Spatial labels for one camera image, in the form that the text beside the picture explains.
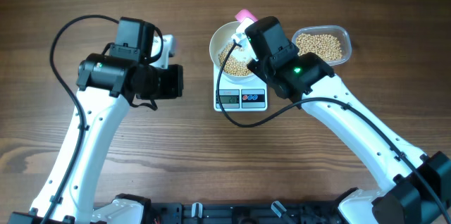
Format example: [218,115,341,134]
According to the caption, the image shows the white bowl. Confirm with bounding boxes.
[209,20,257,84]

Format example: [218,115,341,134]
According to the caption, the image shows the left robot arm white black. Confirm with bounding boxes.
[9,17,183,223]

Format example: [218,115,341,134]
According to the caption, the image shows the clear plastic container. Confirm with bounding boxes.
[292,25,352,66]

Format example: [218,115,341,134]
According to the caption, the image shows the pink plastic scoop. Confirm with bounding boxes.
[235,8,258,23]

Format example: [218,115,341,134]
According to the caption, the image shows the soybeans in bowl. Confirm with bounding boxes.
[218,42,251,77]

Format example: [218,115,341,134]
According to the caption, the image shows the black aluminium frame rail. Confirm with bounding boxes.
[149,201,345,224]

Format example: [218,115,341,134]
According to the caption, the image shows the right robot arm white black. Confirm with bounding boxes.
[245,16,450,223]

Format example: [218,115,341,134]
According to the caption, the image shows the white digital kitchen scale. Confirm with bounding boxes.
[219,73,268,112]

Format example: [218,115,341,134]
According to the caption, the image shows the soybeans in container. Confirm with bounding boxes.
[295,33,342,61]

